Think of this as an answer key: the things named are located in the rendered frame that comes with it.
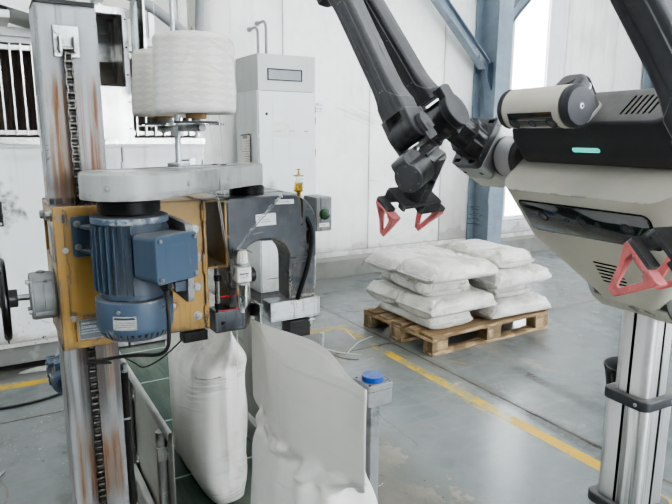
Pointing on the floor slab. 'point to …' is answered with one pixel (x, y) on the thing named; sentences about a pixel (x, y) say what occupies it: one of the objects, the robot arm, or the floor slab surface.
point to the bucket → (610, 369)
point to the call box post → (372, 447)
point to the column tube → (53, 71)
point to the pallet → (401, 329)
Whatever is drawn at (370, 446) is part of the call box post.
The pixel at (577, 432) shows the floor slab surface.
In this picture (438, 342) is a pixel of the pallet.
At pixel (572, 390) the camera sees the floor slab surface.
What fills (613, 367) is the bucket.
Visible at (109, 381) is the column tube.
